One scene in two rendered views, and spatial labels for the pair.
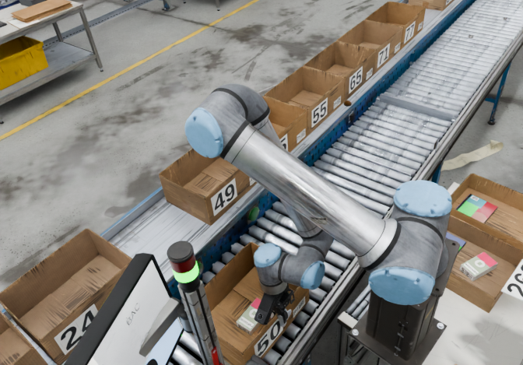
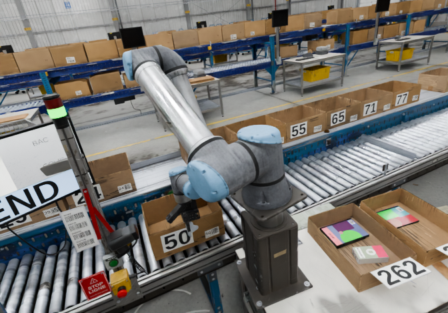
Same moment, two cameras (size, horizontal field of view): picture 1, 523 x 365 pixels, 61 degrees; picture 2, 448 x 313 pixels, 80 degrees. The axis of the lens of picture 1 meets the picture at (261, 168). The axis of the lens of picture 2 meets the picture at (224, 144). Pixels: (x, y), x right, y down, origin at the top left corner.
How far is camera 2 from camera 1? 0.88 m
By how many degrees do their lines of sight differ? 28
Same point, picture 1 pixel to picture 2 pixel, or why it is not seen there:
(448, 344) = (305, 299)
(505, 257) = (401, 256)
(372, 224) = (198, 131)
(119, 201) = not seen: hidden behind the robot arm
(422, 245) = (227, 154)
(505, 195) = (429, 212)
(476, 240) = (379, 236)
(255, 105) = (171, 59)
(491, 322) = (356, 300)
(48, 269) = (99, 166)
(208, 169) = not seen: hidden behind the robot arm
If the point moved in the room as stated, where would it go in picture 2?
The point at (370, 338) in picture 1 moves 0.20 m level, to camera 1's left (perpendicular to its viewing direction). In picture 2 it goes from (246, 270) to (208, 259)
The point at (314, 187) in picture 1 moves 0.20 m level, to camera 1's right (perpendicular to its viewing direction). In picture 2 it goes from (171, 100) to (221, 101)
